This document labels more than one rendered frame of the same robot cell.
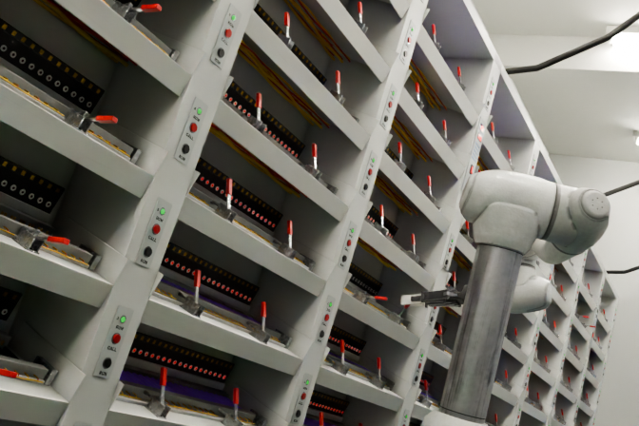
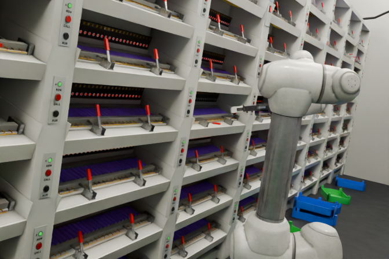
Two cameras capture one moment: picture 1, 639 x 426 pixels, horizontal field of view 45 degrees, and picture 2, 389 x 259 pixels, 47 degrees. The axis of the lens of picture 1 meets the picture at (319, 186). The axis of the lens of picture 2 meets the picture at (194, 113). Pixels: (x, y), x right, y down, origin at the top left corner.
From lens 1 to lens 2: 56 cm
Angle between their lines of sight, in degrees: 21
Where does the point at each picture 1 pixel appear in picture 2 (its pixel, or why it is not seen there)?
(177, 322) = (80, 211)
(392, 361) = (230, 139)
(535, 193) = (308, 78)
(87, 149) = not seen: outside the picture
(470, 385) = (273, 203)
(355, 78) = not seen: outside the picture
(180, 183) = (58, 135)
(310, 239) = (164, 102)
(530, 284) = not seen: hidden behind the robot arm
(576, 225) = (337, 97)
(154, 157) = (33, 128)
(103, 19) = not seen: outside the picture
